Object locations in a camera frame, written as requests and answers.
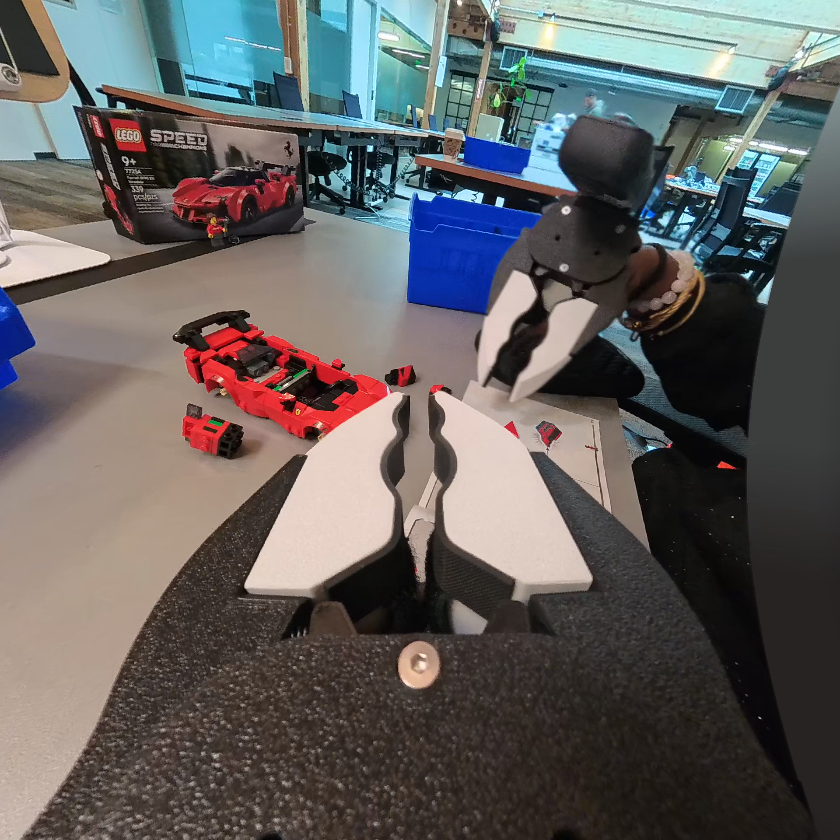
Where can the lego instruction booklet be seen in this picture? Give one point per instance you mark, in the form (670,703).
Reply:
(565,440)

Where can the lego set box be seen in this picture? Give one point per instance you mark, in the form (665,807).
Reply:
(197,171)

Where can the white stand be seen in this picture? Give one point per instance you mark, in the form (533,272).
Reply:
(40,250)

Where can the green plant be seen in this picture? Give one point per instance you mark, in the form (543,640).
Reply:
(505,99)

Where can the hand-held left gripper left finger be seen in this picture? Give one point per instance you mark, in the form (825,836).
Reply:
(328,519)

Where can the black red lego block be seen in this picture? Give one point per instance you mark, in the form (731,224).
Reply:
(400,376)

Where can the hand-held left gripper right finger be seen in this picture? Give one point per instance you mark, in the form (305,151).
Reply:
(512,519)

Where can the black mesh chair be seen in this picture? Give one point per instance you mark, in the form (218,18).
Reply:
(597,368)

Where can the red lego car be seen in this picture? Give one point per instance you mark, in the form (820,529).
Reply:
(276,374)

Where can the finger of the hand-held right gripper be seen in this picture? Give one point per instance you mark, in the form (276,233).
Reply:
(565,328)
(499,328)

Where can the red lego wedge piece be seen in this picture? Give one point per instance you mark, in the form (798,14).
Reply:
(440,390)

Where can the blue plastic bin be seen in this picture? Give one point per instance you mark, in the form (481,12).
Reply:
(453,256)
(492,155)
(11,341)

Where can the red black green lego assembly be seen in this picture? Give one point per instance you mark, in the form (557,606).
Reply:
(213,433)

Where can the black office chair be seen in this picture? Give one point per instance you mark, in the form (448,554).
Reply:
(729,210)
(322,164)

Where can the drink cup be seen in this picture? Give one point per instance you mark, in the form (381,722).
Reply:
(453,142)

